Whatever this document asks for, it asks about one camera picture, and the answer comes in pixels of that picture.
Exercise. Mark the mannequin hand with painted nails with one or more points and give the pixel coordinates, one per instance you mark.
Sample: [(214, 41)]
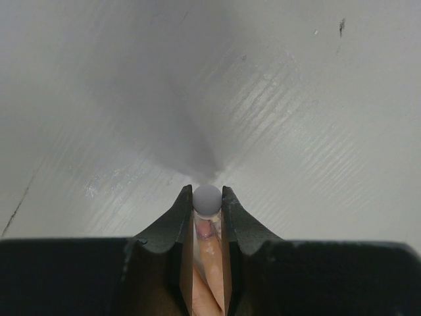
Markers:
[(208, 288)]

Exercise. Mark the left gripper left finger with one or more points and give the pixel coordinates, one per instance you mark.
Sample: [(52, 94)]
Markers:
[(163, 261)]

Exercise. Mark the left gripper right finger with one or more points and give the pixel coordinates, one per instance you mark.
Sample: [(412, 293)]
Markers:
[(242, 237)]

